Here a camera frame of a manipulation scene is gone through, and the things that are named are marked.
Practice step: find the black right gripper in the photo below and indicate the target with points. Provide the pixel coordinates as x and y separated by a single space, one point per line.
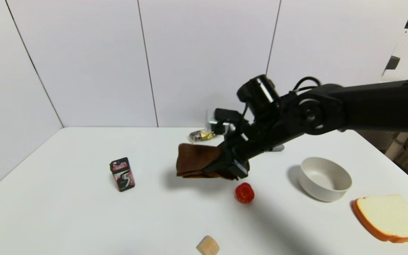
237 167

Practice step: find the brown towel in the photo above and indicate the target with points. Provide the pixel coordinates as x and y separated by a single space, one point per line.
197 159

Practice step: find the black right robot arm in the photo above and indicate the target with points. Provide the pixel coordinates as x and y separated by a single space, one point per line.
374 106

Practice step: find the beige round bowl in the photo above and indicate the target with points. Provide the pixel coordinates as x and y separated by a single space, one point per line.
326 179

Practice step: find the clear packet of chocolates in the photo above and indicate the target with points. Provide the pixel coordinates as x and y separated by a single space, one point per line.
200 135

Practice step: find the red tomato toy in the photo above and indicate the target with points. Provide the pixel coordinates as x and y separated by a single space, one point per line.
244 193

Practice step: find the ribbed wooden cylinder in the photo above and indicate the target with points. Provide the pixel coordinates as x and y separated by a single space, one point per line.
208 246

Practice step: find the black chewing gum box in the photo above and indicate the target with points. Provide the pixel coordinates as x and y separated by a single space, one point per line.
123 175

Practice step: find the white bread slice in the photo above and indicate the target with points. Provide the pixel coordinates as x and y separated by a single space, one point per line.
388 216

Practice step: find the white slanted furniture leg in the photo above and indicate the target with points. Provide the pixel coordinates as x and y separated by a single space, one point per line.
397 146

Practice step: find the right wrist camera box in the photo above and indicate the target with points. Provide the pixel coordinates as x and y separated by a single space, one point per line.
225 118

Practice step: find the small grey wall fixture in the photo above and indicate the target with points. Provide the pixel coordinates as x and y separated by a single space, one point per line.
392 62

